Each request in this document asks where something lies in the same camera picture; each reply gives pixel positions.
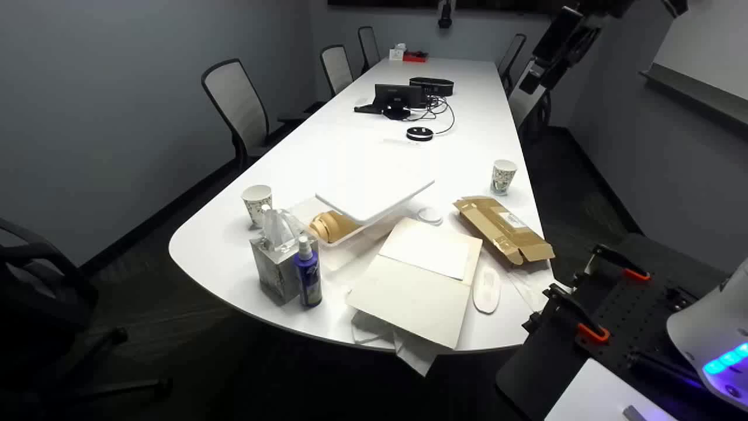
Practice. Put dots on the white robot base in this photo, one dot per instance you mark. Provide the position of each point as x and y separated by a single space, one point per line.
714 336

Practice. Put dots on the clear plastic lunchbox container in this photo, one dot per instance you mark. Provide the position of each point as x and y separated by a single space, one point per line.
351 232

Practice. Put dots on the yellow banana-shaped object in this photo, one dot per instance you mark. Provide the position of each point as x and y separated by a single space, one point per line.
326 225

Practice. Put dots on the flat white cardboard box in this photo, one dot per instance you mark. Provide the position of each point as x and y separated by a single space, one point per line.
421 285

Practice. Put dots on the dark blue spray bottle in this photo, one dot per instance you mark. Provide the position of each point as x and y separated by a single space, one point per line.
310 273

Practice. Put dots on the round black puck device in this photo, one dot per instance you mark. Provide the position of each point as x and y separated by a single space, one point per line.
418 133

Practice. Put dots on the clear grey dotted box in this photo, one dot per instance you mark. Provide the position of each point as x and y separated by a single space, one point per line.
273 261

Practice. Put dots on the black conference phone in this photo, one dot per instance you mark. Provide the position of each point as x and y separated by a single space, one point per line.
392 99

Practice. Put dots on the white paper cup plain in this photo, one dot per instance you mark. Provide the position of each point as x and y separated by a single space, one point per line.
258 203

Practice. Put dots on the white papers under box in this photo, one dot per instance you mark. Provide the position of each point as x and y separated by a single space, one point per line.
389 343

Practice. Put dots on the white paper cup printed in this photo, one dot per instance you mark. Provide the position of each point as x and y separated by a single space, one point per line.
504 178

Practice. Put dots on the white oval plastic piece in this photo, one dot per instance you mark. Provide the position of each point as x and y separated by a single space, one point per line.
484 291

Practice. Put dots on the grey mesh office chair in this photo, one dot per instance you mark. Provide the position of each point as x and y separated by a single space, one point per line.
367 46
512 58
237 102
338 68

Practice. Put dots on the red flat object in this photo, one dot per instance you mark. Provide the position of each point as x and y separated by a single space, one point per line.
414 58

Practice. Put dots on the small white box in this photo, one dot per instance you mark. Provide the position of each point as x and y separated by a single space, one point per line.
396 53

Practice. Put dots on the black mounting board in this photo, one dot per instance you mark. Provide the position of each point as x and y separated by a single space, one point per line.
639 313

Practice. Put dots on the white paper sheet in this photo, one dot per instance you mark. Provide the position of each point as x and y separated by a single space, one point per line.
600 393

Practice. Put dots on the whiteboard ledge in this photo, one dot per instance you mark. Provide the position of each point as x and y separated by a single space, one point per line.
693 89

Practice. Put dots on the black swivel office chair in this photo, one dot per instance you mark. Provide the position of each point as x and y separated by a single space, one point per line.
39 313

